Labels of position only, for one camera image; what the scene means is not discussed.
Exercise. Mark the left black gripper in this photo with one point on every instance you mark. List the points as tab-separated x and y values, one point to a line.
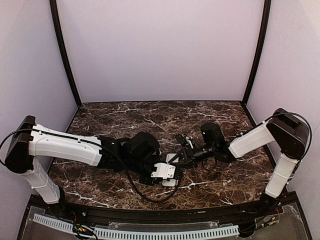
148	179

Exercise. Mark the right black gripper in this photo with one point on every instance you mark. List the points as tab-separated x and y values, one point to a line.
187	153

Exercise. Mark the white remote control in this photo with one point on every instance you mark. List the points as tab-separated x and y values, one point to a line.
170	182

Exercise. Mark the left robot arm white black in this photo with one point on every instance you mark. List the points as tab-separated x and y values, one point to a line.
139	154

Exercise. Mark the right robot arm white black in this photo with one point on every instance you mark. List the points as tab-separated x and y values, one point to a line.
290	131

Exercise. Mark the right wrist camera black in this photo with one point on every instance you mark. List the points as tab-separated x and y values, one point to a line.
185	141

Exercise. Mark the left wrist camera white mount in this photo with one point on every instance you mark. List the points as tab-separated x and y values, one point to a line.
164	171

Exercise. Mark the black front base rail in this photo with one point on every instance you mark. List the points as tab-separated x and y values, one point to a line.
236	214

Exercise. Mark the white slotted cable duct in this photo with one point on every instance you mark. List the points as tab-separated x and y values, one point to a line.
135	231

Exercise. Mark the right black frame post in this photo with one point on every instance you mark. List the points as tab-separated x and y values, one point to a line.
258	51

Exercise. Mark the black frame post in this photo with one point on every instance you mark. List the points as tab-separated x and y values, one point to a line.
258	51
63	51

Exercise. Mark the left black frame post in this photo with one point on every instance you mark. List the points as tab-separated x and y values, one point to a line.
63	51

